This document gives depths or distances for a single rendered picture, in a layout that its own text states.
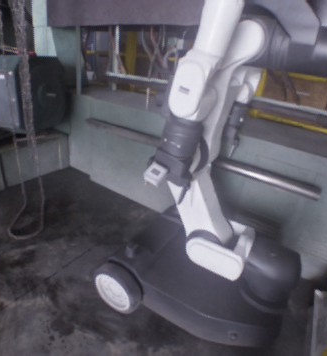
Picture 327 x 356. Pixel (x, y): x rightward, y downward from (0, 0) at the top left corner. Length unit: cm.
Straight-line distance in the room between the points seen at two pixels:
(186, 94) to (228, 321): 68
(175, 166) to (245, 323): 55
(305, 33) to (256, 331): 84
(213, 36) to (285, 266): 68
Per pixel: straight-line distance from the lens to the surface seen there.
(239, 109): 94
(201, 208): 84
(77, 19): 184
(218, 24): 51
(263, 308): 93
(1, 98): 162
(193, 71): 49
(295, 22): 67
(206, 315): 87
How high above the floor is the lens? 87
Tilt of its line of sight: 27 degrees down
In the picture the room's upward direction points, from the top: 6 degrees clockwise
